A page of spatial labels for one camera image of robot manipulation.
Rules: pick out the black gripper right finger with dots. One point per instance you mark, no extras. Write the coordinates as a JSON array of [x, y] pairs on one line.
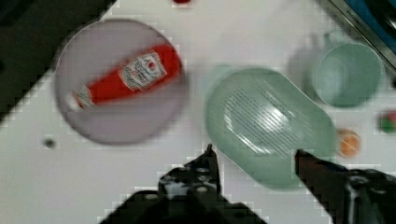
[[349, 196]]

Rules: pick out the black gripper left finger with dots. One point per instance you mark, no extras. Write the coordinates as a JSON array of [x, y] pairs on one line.
[[190, 194]]

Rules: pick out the pale green plastic strainer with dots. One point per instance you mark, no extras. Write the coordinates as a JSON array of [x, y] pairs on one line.
[[259, 119]]

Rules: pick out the orange toy fruit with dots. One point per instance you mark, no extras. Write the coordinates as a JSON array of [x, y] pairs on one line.
[[349, 143]]

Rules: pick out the red and green toy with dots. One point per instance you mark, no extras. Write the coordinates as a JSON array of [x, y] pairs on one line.
[[387, 122]]

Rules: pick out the pale green mug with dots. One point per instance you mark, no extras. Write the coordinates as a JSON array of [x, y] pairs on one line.
[[346, 73]]

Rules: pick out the red ketchup bottle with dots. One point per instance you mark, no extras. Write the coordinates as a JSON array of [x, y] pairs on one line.
[[146, 71]]

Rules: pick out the blue metal-edged tray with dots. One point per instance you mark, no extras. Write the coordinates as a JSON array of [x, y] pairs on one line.
[[370, 21]]

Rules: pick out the small red object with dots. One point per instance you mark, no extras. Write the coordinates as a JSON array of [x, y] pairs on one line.
[[181, 1]]

